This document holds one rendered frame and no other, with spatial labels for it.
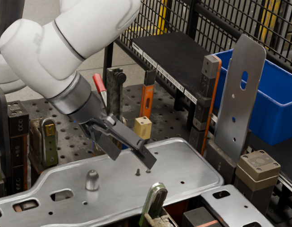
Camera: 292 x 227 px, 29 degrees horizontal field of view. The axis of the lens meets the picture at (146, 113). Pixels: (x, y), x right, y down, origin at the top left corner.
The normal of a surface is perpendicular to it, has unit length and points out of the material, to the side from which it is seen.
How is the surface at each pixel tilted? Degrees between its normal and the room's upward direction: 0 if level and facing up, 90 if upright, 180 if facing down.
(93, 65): 0
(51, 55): 75
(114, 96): 81
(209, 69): 90
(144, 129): 90
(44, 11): 0
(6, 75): 105
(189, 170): 0
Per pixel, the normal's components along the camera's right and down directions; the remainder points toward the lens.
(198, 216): 0.11, -0.84
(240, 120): -0.87, 0.18
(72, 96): 0.41, 0.33
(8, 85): 0.52, 0.59
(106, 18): 0.18, 0.34
